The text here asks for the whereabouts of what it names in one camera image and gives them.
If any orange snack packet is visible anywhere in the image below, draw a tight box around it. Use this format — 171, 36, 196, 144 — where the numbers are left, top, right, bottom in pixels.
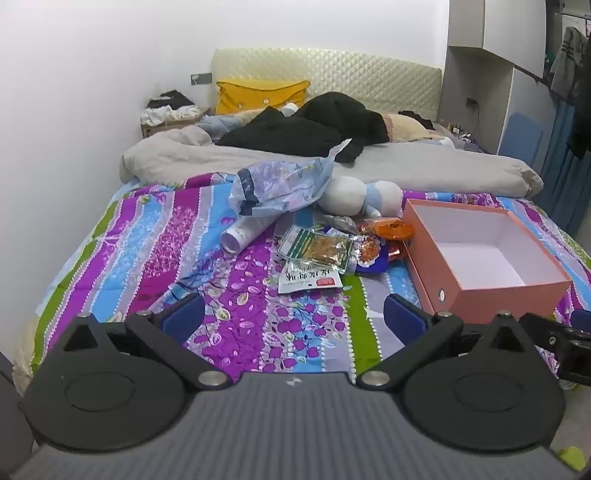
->
360, 218, 415, 241

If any white tube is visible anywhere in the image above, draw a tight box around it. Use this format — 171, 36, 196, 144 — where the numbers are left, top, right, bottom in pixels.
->
221, 213, 278, 254

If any grey duvet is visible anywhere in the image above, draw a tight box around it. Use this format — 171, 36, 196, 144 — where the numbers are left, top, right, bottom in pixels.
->
119, 124, 544, 199

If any dark cloth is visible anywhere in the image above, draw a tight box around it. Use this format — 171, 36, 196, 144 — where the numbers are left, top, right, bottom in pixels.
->
148, 90, 195, 109

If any white and blue plush toy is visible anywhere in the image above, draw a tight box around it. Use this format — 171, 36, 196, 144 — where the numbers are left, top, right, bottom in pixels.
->
318, 176, 404, 219

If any white cloth pile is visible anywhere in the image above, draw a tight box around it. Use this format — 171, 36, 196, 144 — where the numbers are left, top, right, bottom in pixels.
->
141, 104, 204, 125

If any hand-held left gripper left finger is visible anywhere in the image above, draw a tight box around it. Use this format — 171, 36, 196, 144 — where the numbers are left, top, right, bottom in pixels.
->
60, 293, 232, 391

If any yellow pillow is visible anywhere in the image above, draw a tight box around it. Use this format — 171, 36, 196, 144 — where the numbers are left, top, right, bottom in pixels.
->
215, 80, 311, 116

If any pink cardboard box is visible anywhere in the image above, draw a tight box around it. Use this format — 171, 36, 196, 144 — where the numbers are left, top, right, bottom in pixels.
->
401, 198, 573, 324

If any beige pillow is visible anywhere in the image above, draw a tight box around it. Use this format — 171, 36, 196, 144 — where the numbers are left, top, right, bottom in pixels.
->
383, 113, 444, 141

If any clear dark snack packet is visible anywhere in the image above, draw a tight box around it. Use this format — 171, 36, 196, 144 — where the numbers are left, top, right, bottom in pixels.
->
323, 215, 365, 234

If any wooden nightstand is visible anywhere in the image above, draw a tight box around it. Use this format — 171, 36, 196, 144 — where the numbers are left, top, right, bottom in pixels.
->
141, 107, 211, 139

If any white snack packet red label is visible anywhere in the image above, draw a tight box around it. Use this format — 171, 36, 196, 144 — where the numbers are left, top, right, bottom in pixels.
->
278, 261, 343, 295

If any cream quilted headboard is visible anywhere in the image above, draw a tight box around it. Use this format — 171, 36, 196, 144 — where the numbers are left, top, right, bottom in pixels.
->
211, 47, 443, 123

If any striped floral bed sheet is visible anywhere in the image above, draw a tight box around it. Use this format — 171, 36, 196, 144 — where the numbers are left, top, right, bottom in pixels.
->
30, 171, 591, 384

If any blue board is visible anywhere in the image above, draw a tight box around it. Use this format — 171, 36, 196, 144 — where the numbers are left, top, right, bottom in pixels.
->
500, 112, 546, 160

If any blue curtain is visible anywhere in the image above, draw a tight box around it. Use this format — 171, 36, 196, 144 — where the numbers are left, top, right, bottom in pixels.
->
538, 99, 591, 241

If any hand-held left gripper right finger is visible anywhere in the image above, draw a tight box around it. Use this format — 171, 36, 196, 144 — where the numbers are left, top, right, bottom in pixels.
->
355, 293, 533, 391

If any light blue cloth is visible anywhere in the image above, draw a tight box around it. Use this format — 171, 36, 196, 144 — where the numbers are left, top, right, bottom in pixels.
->
198, 113, 250, 139

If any black clothing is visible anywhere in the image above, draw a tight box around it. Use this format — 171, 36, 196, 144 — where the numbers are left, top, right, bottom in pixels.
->
215, 91, 391, 163

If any grey hanging jacket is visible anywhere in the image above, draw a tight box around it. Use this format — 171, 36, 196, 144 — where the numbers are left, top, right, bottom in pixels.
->
549, 25, 585, 100

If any black hanging garment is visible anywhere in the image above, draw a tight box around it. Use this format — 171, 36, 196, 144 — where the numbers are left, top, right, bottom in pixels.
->
566, 28, 591, 160

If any green label snack packet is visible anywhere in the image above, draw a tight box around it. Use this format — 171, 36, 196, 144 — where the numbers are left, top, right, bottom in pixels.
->
277, 224, 356, 273

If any white wardrobe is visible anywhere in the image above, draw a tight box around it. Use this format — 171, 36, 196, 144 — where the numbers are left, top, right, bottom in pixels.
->
443, 0, 559, 158

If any yellow green object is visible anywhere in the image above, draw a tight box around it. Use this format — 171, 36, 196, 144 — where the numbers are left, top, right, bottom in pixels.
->
556, 447, 589, 474

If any blue white snack packet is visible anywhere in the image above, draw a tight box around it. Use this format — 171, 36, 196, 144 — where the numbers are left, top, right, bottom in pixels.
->
353, 235, 402, 275

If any blue floral plastic bag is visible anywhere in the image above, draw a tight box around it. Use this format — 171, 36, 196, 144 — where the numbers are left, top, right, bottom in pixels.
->
229, 138, 352, 217

